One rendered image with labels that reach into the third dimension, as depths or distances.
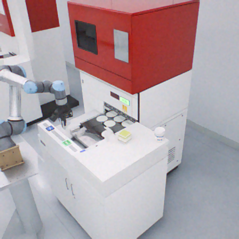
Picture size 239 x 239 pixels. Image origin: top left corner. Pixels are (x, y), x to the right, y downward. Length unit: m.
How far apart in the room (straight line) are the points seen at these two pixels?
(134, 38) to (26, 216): 1.70
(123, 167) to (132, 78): 0.66
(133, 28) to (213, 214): 1.89
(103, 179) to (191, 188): 1.50
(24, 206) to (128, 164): 1.04
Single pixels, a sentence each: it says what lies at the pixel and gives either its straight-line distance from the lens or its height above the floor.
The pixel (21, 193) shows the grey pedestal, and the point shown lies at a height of 0.55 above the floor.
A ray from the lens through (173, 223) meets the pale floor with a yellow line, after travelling 2.69.
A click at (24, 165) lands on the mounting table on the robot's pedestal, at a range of 2.14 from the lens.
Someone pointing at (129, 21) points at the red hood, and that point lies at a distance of 1.85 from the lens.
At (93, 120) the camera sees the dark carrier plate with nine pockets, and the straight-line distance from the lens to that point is 2.34.
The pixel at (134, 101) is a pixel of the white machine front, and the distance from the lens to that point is 2.11.
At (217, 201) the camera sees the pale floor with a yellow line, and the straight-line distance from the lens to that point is 2.94.
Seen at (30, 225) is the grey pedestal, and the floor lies 0.14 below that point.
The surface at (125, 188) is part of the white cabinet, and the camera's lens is 1.88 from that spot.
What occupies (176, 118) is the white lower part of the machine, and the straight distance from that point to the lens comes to 2.63.
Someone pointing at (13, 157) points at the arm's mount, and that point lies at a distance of 2.11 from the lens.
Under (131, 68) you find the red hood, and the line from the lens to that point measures 1.94.
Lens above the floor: 2.16
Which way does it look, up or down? 33 degrees down
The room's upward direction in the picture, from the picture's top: 2 degrees counter-clockwise
